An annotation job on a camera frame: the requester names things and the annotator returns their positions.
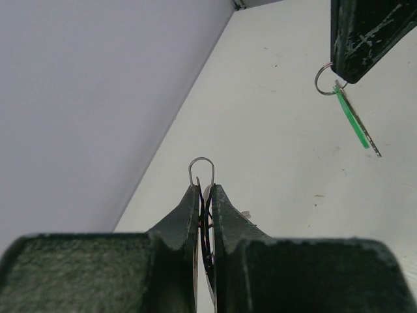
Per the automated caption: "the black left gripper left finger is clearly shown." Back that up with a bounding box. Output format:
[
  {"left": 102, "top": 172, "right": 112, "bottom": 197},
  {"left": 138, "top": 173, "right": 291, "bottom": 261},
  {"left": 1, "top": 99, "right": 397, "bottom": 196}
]
[{"left": 1, "top": 186, "right": 199, "bottom": 312}]

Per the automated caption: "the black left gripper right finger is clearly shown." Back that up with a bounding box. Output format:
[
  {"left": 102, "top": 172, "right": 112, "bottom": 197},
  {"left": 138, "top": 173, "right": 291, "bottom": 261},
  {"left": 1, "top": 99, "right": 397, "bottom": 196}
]
[{"left": 212, "top": 185, "right": 416, "bottom": 312}]

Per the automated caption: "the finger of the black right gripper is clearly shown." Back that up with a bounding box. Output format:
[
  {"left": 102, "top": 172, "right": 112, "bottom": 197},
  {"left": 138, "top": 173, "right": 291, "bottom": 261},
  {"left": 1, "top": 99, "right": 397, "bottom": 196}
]
[{"left": 330, "top": 0, "right": 416, "bottom": 84}]

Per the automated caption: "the metal keyring with clips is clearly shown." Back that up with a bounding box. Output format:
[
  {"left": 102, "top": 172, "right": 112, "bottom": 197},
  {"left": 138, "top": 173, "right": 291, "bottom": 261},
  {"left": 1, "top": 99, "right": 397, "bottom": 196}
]
[{"left": 188, "top": 156, "right": 216, "bottom": 312}]

